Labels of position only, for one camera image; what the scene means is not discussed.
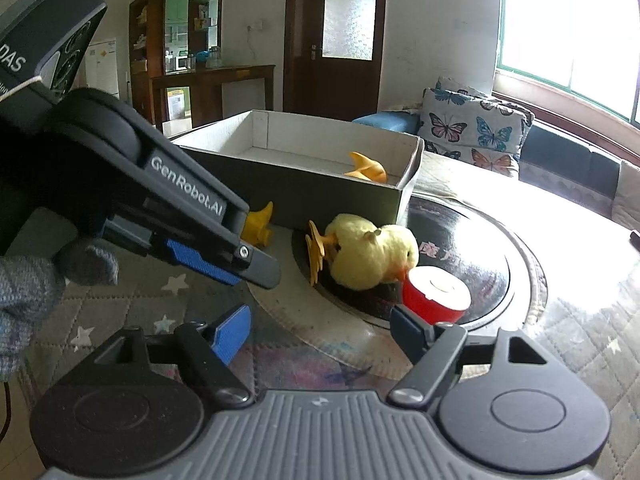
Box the yellow plastic toy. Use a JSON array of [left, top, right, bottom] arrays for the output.
[[240, 201, 275, 248]]

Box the blue cushion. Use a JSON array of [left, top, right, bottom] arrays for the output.
[[352, 111, 421, 136]]

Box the black round turntable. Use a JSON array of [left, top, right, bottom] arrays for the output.
[[247, 192, 550, 381]]

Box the brown wooden door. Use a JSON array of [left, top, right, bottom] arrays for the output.
[[283, 0, 389, 122]]

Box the yellow plush duck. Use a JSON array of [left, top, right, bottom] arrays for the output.
[[305, 212, 420, 291]]

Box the beige cushion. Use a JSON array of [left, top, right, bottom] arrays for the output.
[[612, 160, 640, 232]]

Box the cardboard box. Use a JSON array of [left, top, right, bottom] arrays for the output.
[[170, 109, 426, 231]]

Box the wooden shelf cabinet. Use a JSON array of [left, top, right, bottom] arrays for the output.
[[128, 0, 277, 137]]

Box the quilted star tablecloth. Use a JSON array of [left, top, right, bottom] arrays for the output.
[[20, 150, 640, 480]]

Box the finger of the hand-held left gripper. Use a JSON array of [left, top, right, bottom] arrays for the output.
[[100, 212, 282, 290]]

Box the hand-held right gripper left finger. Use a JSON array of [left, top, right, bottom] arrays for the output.
[[92, 304, 256, 408]]

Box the white refrigerator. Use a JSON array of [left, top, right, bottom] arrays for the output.
[[84, 37, 120, 102]]

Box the orange toy dolphin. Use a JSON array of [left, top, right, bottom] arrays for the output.
[[344, 151, 388, 183]]

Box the red tape roll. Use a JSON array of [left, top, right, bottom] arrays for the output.
[[400, 266, 472, 325]]

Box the butterfly print cushion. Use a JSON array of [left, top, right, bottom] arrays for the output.
[[417, 87, 535, 178], [435, 76, 498, 102]]

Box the dark sofa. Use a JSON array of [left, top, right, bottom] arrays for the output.
[[519, 122, 640, 231]]

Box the green framed window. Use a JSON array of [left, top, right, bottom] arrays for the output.
[[494, 0, 640, 127]]

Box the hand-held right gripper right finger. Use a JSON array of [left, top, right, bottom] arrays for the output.
[[387, 305, 551, 408]]

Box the person's left hand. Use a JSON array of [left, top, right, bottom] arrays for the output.
[[0, 239, 120, 386]]

